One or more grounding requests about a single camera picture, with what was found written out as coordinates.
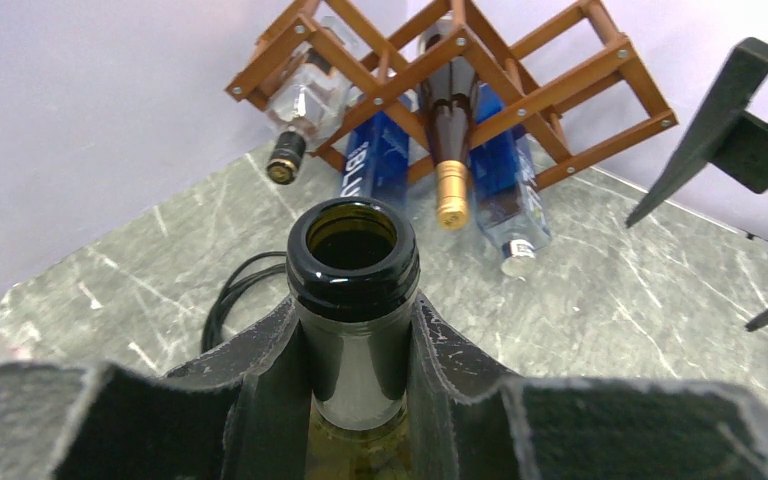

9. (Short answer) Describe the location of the brown wooden wine rack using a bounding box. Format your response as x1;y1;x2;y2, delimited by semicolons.
226;1;677;189

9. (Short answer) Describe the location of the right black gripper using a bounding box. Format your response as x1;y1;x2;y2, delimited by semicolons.
625;37;768;332

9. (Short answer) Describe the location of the front blue Blue Dash bottle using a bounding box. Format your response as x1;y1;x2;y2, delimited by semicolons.
468;83;554;280

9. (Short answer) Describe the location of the brown bottle gold foil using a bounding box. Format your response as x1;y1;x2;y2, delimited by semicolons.
418;55;479;230

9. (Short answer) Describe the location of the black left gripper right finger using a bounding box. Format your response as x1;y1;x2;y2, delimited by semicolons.
407;296;768;479

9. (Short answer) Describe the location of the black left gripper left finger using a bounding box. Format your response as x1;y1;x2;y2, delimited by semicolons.
0;299;311;479

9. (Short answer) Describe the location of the coiled black cable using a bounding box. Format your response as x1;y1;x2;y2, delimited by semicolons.
201;251;290;354

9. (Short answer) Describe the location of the green wine bottle silver foil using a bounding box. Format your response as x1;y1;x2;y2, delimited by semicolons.
286;197;420;479

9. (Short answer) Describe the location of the rear blue square bottle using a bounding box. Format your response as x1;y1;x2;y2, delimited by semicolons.
337;111;410;210

